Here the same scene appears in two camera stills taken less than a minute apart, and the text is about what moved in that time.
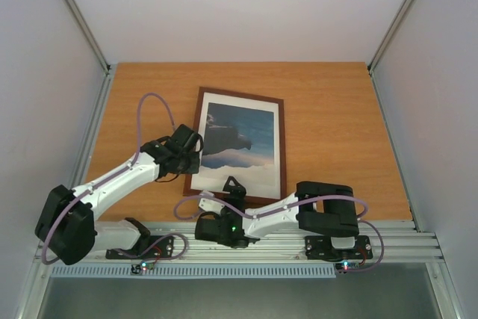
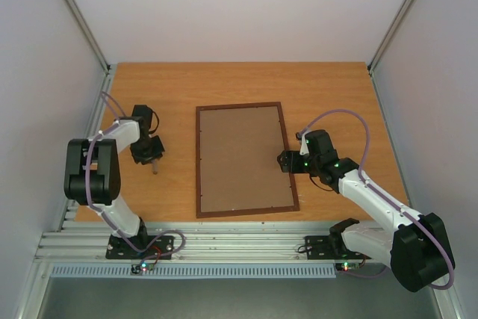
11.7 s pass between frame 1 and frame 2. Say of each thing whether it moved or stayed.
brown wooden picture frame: moved
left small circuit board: stayed
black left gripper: moved
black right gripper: moved
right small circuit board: stayed
